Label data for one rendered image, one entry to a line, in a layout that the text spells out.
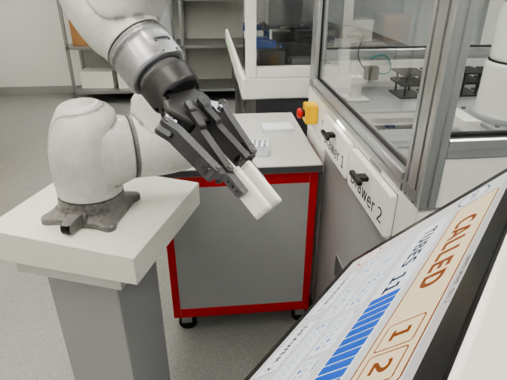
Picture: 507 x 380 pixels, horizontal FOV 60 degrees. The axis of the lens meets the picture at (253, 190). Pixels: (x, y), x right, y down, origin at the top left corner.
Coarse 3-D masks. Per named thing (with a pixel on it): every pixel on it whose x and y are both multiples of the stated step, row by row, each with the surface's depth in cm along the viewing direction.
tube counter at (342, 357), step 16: (384, 288) 42; (400, 288) 39; (368, 304) 41; (384, 304) 38; (368, 320) 37; (352, 336) 36; (368, 336) 34; (336, 352) 36; (352, 352) 33; (336, 368) 33
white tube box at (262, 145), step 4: (252, 140) 165; (256, 140) 165; (260, 140) 165; (264, 140) 165; (268, 140) 165; (256, 144) 161; (260, 144) 162; (264, 144) 162; (268, 144) 161; (256, 148) 159; (260, 148) 159; (264, 148) 158; (268, 148) 159; (260, 152) 159; (264, 152) 159; (268, 152) 160; (260, 156) 160; (264, 156) 160
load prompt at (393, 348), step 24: (456, 216) 47; (480, 216) 41; (456, 240) 40; (432, 264) 39; (456, 264) 34; (408, 288) 37; (432, 288) 33; (408, 312) 32; (432, 312) 29; (384, 336) 32; (408, 336) 29; (384, 360) 28; (408, 360) 26
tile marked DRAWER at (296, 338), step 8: (312, 320) 51; (304, 328) 51; (296, 336) 50; (304, 336) 48; (288, 344) 50; (296, 344) 47; (280, 352) 49; (288, 352) 46; (272, 360) 48; (280, 360) 46; (264, 368) 48; (272, 368) 45; (256, 376) 47
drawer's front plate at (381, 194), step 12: (360, 156) 117; (360, 168) 116; (372, 168) 110; (348, 180) 126; (372, 180) 107; (384, 180) 104; (372, 192) 108; (384, 192) 100; (384, 204) 100; (372, 216) 108; (384, 216) 101; (384, 228) 101
